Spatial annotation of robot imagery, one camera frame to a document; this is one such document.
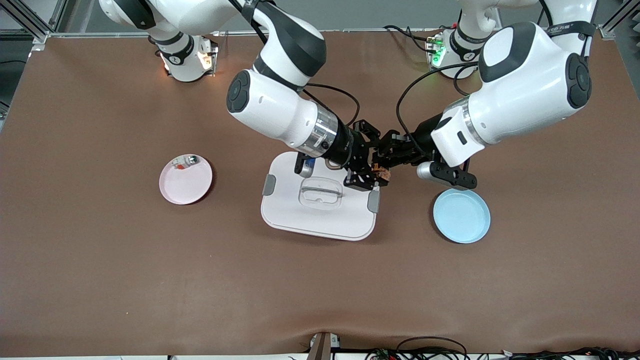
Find white lidded storage box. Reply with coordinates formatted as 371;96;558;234
260;151;381;242

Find light blue round plate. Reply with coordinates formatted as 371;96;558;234
433;187;492;244

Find brown table cover sheet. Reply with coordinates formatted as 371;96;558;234
0;30;640;357

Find pink round plate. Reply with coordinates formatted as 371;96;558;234
159;153;214;206

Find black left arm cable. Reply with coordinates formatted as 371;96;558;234
396;62;483;151

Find black left base cable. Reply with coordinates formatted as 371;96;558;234
383;23;442;56

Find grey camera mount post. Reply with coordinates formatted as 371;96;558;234
306;331;342;360

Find black looped cable bundle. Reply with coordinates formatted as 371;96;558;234
364;336;470;360

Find aluminium frame profile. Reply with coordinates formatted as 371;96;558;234
0;0;68;51
597;0;640;41

